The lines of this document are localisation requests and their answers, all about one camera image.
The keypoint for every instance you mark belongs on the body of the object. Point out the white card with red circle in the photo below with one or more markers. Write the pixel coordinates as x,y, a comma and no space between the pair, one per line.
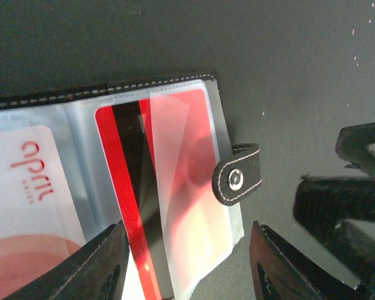
39,225

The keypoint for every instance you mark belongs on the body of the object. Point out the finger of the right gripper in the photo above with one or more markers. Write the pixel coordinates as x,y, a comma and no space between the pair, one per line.
339,212
354,146

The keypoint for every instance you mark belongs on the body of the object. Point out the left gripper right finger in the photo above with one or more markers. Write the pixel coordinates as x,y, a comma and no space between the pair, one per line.
280,271

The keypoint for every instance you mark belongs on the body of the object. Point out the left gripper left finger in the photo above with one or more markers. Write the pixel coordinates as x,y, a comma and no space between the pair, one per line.
96,271

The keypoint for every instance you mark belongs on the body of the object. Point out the red credit card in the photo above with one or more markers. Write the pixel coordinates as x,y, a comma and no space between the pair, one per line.
161,151

